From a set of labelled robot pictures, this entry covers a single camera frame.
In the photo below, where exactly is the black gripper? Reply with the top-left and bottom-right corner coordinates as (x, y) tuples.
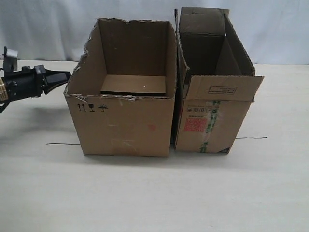
(4, 65), (71, 100)

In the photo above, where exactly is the torn cardboard box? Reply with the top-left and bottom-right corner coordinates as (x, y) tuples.
(64, 18), (177, 157)

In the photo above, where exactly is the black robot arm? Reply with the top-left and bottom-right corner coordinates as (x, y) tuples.
(0, 46), (71, 112)

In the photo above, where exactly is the tall taped cardboard box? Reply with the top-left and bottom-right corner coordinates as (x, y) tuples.
(174, 7), (264, 154)

